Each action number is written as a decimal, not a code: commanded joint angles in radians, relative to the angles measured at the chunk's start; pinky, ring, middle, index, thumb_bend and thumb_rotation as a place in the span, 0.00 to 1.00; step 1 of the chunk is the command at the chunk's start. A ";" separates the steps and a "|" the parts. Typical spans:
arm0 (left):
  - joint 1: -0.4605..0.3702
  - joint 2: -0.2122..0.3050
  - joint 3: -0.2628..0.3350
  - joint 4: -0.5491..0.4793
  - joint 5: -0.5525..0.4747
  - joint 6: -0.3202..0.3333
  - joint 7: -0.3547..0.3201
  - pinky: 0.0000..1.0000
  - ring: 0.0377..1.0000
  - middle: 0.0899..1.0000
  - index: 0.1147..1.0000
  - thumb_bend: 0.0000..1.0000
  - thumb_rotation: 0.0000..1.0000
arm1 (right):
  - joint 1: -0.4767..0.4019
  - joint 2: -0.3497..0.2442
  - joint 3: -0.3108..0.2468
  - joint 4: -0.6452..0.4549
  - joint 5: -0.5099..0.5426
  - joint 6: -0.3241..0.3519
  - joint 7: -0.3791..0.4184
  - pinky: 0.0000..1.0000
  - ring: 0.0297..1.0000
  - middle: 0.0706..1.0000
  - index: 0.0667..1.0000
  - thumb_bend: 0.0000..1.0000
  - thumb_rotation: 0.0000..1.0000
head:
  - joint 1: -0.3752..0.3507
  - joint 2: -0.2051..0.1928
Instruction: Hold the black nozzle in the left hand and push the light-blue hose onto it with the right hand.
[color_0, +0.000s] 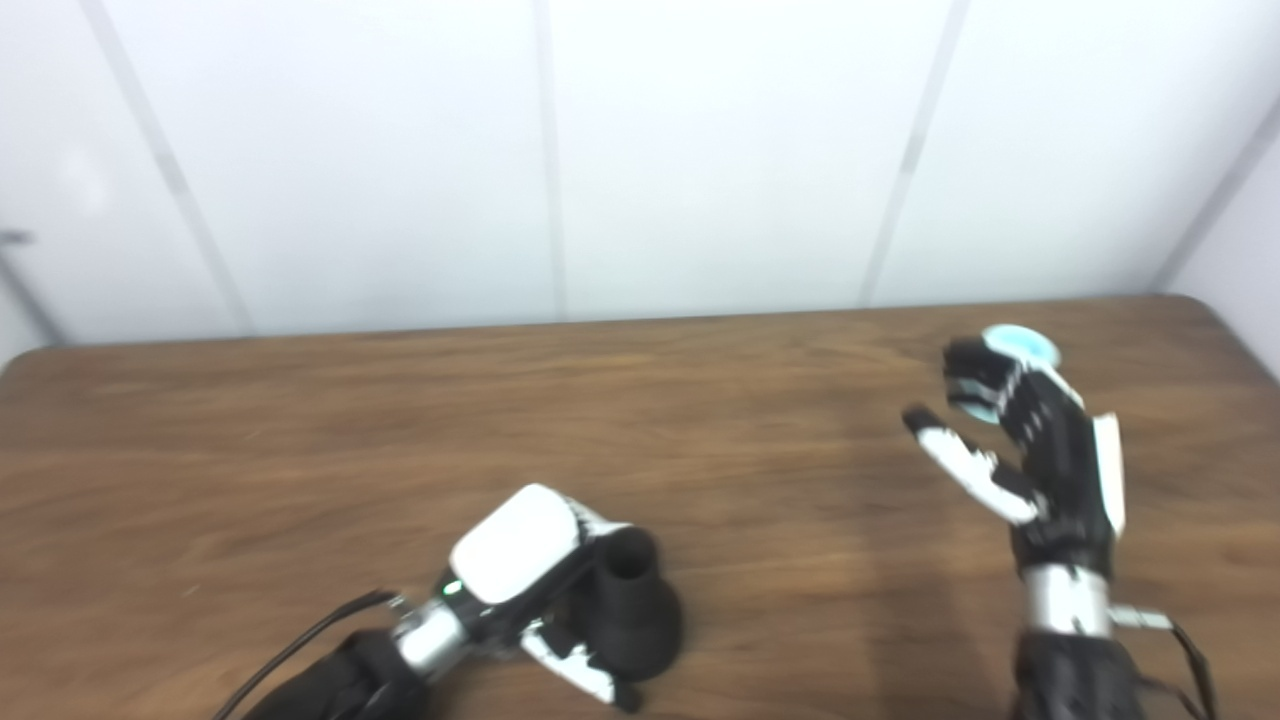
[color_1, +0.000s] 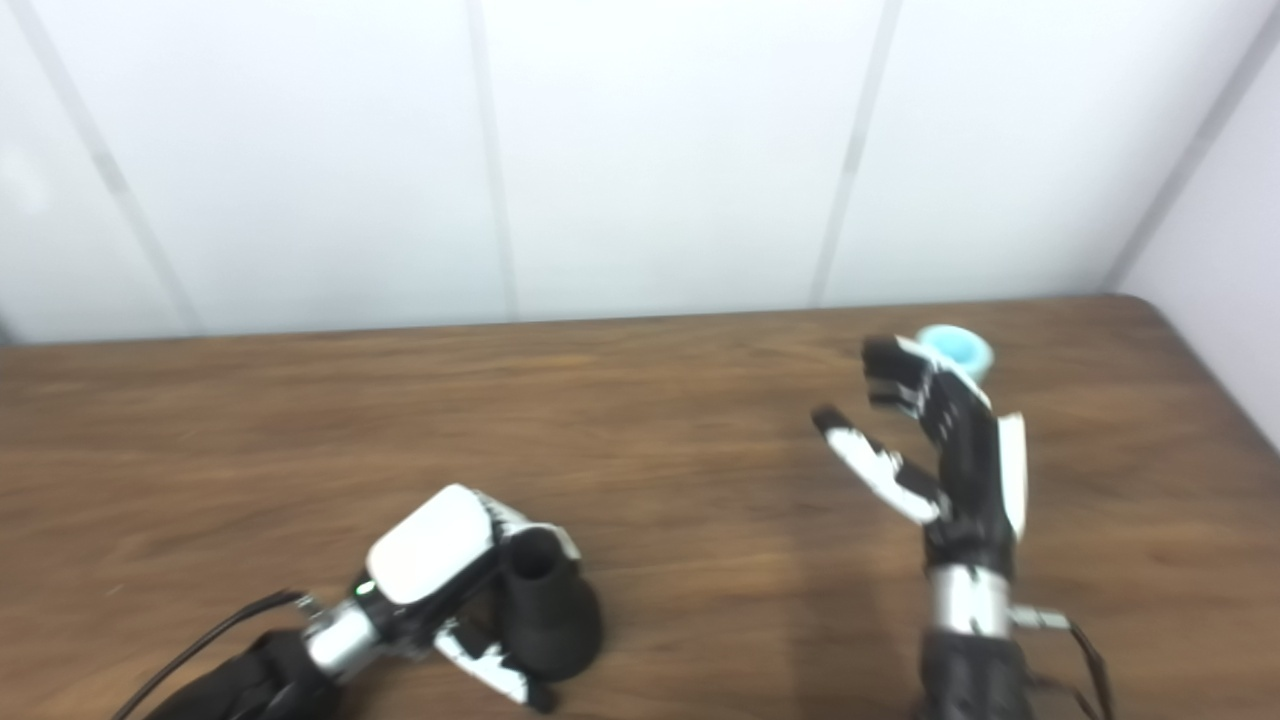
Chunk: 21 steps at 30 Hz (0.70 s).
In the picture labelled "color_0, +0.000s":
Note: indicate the black funnel-shaped nozzle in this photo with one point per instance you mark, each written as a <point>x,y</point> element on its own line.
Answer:
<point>630,610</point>

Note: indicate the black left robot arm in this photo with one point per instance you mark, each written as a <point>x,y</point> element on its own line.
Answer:
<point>360,675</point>

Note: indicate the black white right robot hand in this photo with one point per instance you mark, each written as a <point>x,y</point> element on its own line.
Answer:
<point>1055,470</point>

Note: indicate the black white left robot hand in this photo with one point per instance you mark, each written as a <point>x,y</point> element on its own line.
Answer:
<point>515,545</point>

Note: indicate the light blue cylinder cup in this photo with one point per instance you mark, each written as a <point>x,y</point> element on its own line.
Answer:
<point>1025,342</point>

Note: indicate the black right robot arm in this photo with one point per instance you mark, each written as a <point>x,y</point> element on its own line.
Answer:
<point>1075,650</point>

